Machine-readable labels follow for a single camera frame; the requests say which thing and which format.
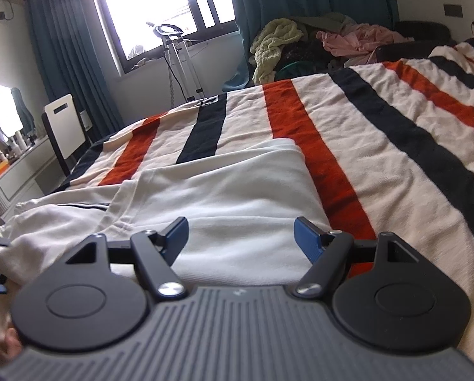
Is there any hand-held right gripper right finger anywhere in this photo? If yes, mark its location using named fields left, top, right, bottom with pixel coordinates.
left=293, top=216, right=420, bottom=298

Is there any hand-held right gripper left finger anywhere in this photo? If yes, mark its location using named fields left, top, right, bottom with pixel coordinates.
left=64, top=216, right=190, bottom=299

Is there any white garment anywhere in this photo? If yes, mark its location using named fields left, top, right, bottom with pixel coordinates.
left=0, top=138, right=330, bottom=328

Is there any person's left hand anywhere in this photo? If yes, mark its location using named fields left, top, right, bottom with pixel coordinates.
left=0, top=325, right=24, bottom=363

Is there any white desk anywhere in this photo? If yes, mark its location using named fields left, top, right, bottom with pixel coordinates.
left=0, top=135, right=68, bottom=224

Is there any row of cosmetic bottles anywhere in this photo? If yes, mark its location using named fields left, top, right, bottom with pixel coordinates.
left=0, top=130, right=37, bottom=164

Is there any lit vanity mirror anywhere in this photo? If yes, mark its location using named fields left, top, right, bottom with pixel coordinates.
left=0, top=84, right=24, bottom=144

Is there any striped blanket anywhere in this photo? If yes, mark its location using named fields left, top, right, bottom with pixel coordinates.
left=50, top=27, right=474, bottom=374

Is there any white chair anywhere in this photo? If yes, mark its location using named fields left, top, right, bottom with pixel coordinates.
left=41, top=94, right=94, bottom=178

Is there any green cloth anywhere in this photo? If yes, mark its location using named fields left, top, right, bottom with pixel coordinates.
left=276, top=61, right=326, bottom=79

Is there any garment steamer stand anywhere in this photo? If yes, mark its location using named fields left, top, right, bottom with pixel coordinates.
left=147, top=21, right=207, bottom=106

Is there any dark patterned cloth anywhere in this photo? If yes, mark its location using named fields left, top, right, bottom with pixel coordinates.
left=279, top=39, right=341, bottom=73

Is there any yellow-green knit cloth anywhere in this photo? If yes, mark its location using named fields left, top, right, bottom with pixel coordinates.
left=249, top=18, right=302, bottom=85

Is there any pink cloth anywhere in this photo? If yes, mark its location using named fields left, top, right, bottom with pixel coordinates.
left=315, top=24, right=415, bottom=69

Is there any olive cloth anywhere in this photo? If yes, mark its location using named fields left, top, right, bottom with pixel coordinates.
left=288, top=12, right=357, bottom=36

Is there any dark sofa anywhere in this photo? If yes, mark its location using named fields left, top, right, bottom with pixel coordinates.
left=375, top=21, right=458, bottom=65

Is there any window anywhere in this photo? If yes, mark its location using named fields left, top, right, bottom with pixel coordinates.
left=85, top=0, right=238, bottom=75

